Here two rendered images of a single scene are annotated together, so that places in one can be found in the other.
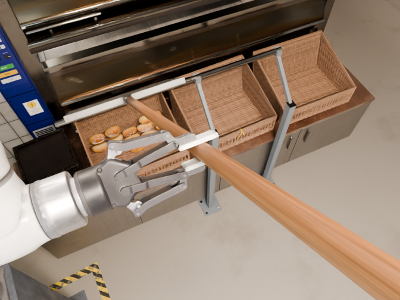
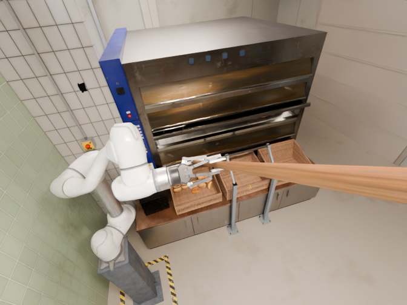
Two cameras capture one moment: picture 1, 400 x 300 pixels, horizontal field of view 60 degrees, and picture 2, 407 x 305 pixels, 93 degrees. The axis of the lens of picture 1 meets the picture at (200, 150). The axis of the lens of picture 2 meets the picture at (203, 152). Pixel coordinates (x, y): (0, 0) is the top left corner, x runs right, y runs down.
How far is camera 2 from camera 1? 27 cm
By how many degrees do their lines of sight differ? 19
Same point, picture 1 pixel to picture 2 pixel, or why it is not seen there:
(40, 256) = (138, 247)
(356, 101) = not seen: hidden behind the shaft
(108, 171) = (181, 167)
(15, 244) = (144, 188)
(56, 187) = (162, 170)
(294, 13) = (278, 130)
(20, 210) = (148, 175)
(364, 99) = not seen: hidden behind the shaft
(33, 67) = (153, 147)
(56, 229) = (159, 186)
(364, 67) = (323, 161)
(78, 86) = (171, 158)
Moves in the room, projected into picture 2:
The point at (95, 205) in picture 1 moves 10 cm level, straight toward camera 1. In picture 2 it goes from (175, 178) to (185, 197)
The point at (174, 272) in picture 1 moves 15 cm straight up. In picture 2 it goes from (209, 266) to (208, 261)
